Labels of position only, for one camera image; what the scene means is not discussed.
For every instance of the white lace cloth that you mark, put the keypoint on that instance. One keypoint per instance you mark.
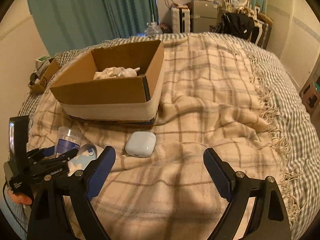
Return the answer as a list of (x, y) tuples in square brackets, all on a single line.
[(108, 73)]

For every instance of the small brown cardboard box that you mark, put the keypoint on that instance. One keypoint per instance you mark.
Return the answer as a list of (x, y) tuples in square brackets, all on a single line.
[(46, 68)]

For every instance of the white louvered wardrobe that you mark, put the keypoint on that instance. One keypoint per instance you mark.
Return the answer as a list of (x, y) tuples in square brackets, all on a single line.
[(294, 38)]

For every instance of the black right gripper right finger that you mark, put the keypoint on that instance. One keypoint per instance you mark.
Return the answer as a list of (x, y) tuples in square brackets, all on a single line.
[(268, 219)]

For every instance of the grey mini fridge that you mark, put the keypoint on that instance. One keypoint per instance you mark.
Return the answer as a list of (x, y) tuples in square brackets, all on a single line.
[(203, 15)]

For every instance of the large open cardboard box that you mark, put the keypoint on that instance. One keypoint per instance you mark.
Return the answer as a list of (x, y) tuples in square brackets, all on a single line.
[(131, 100)]

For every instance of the white earbuds case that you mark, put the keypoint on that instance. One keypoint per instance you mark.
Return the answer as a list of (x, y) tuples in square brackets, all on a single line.
[(140, 144)]

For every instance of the light blue tube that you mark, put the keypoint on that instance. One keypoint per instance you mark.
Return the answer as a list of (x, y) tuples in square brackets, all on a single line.
[(87, 153)]

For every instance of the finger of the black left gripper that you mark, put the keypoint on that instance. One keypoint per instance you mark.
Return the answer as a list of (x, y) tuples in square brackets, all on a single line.
[(49, 220)]

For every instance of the black jacket on chair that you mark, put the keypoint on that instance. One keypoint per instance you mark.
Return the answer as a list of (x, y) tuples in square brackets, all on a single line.
[(236, 24)]

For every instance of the cream plaid blanket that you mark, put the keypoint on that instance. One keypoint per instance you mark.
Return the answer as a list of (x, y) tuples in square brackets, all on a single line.
[(200, 129)]

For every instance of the white ceramic rabbit figurine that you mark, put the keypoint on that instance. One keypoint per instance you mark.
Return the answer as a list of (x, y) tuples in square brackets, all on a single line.
[(128, 72)]

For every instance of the white suitcase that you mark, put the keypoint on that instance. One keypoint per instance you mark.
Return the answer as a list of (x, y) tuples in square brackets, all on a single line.
[(180, 19)]

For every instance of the clear plastic jar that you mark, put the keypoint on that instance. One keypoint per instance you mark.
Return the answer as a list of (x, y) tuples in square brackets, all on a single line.
[(67, 140)]

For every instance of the person's left hand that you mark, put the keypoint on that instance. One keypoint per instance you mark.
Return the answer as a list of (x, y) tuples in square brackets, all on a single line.
[(19, 198)]

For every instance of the large clear water jug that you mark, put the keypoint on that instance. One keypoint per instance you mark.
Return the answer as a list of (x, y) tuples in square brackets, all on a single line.
[(152, 28)]

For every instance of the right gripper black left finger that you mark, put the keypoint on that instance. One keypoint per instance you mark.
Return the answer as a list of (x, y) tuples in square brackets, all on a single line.
[(45, 158)]

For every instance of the teal window curtain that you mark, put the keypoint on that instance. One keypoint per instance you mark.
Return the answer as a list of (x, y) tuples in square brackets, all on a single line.
[(74, 24)]

